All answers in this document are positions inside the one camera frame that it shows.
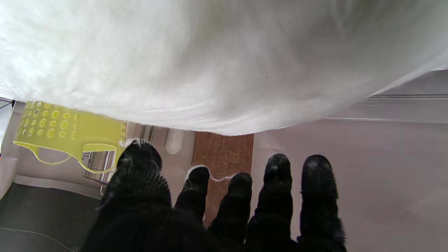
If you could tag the yellow perforated laundry basket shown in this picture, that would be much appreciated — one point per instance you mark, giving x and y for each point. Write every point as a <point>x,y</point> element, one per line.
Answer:
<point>70,129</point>

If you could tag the white pillow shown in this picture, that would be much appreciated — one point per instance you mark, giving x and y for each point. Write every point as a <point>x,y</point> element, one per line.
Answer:
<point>217,59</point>

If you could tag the brown wooden cutting board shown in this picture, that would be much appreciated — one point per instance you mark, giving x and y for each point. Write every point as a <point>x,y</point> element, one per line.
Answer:
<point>224,157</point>

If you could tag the white candle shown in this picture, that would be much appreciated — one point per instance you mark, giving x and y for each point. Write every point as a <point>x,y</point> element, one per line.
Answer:
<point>174,141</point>

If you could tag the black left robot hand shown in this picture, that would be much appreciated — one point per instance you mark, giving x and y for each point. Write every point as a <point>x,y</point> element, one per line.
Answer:
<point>217,217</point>

